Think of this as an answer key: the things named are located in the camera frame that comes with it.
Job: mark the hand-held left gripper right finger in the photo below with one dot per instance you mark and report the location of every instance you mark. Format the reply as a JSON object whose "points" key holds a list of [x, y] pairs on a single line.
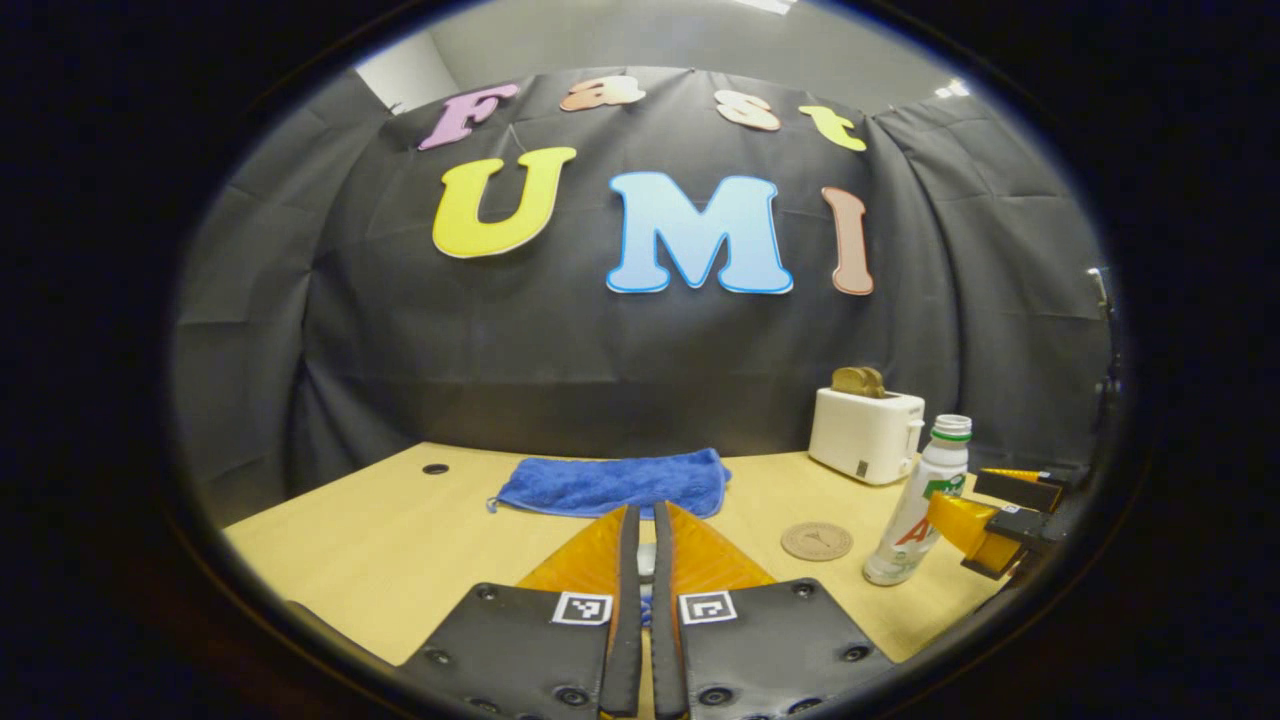
{"points": [[665, 620]]}

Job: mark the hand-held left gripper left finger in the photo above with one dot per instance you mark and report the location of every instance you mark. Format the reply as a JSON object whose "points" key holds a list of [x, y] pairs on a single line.
{"points": [[625, 620]]}

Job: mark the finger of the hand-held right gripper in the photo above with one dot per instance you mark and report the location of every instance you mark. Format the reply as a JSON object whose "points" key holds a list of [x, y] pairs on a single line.
{"points": [[1020, 490], [965, 525]]}

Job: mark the white water bottle green label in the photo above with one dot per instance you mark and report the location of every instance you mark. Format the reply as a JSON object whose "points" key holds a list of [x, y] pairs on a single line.
{"points": [[920, 510]]}

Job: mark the round brown coaster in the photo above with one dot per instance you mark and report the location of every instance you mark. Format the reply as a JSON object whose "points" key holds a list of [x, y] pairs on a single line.
{"points": [[816, 541]]}

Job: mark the white toaster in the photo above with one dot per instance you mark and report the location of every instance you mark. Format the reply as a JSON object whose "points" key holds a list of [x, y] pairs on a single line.
{"points": [[865, 435]]}

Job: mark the blue towel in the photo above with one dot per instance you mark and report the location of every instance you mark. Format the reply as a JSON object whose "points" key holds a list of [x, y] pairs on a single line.
{"points": [[620, 482]]}

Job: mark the brown toast slice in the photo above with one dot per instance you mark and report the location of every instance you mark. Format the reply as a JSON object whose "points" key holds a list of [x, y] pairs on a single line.
{"points": [[858, 381]]}

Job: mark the black backdrop cloth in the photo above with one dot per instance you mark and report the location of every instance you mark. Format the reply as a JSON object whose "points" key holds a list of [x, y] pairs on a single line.
{"points": [[500, 350]]}

